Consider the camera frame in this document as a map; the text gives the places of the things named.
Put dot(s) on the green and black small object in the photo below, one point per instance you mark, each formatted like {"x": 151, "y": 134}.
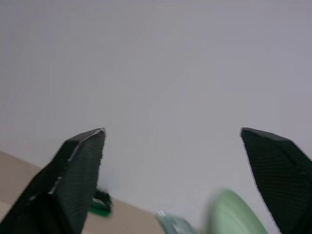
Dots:
{"x": 101, "y": 204}

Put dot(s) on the blue plate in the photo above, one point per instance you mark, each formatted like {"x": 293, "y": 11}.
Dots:
{"x": 175, "y": 224}

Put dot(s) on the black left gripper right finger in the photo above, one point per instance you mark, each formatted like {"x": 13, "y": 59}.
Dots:
{"x": 285, "y": 175}

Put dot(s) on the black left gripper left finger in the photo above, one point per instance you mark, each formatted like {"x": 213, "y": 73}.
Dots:
{"x": 68, "y": 185}

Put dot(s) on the green plate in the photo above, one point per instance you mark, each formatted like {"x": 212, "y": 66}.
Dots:
{"x": 231, "y": 214}

